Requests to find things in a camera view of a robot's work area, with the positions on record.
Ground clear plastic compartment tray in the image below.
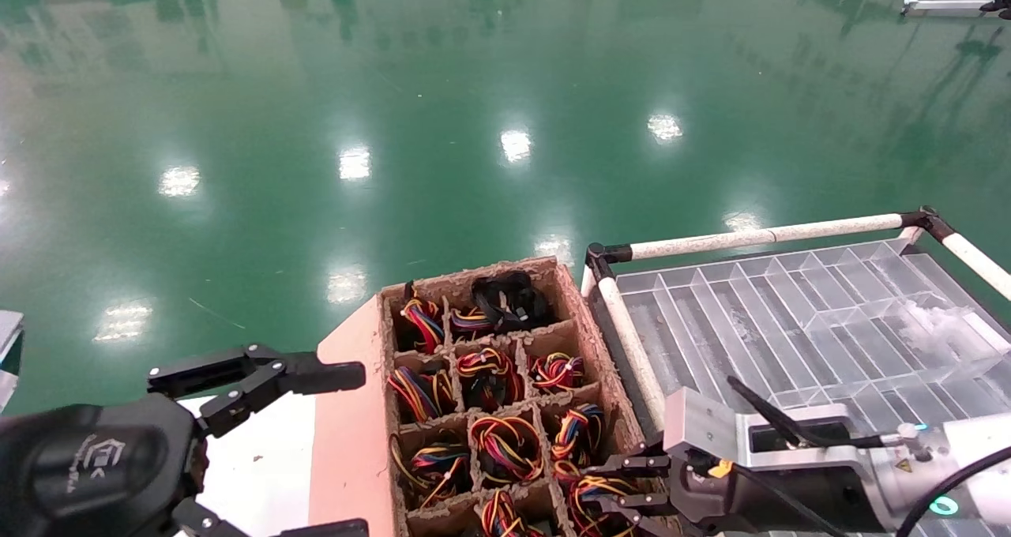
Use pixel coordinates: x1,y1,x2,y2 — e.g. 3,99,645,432
616,237,1011,537

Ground pink flat board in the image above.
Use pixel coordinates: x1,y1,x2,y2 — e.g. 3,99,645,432
306,292,400,537

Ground silver power supply colourful wires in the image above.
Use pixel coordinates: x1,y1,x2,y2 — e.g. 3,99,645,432
553,460,641,537

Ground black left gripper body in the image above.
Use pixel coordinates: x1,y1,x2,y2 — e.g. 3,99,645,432
0,393,208,537

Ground black cable bundle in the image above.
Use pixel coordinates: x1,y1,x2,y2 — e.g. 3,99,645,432
470,271,551,331

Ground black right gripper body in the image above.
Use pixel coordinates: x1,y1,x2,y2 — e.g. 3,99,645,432
671,450,878,536

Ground white crumpled plastic bag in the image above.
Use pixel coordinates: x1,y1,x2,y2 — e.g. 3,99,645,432
896,296,1000,360

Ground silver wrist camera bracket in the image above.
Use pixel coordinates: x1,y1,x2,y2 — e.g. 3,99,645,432
662,385,921,475

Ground black pipe corner joint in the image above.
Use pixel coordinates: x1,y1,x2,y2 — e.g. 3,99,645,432
586,242,634,281
900,205,957,243

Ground brown pulp compartment box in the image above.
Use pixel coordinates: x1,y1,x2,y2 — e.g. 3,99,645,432
378,257,688,537

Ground white robot support stand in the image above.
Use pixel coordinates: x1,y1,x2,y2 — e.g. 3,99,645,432
903,0,1011,19

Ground grey white panel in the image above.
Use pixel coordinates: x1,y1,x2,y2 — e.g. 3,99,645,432
0,310,24,413

